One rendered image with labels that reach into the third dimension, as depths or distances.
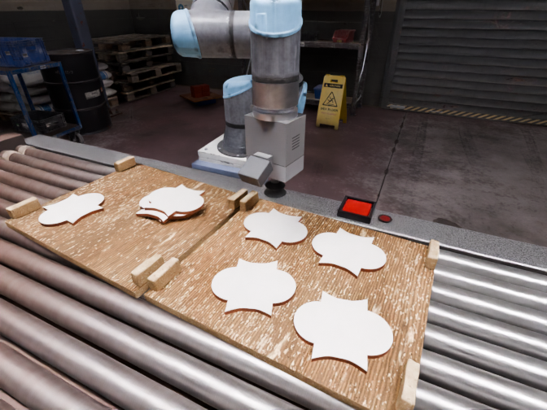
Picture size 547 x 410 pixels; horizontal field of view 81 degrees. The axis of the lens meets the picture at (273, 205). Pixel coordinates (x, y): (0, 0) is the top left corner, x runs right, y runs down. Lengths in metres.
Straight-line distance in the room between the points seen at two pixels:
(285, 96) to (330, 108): 3.65
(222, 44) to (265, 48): 0.13
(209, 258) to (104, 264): 0.19
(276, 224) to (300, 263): 0.12
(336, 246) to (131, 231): 0.42
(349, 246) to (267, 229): 0.17
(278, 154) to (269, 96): 0.10
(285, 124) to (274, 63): 0.09
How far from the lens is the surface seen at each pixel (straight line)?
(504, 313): 0.65
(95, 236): 0.74
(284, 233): 0.64
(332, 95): 4.16
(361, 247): 0.63
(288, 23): 0.50
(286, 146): 0.53
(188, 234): 0.67
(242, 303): 0.51
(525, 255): 0.81
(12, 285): 0.73
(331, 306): 0.52
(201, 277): 0.57
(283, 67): 0.51
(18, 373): 0.58
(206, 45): 0.62
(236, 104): 1.05
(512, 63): 5.23
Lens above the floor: 1.33
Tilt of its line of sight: 32 degrees down
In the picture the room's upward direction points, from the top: straight up
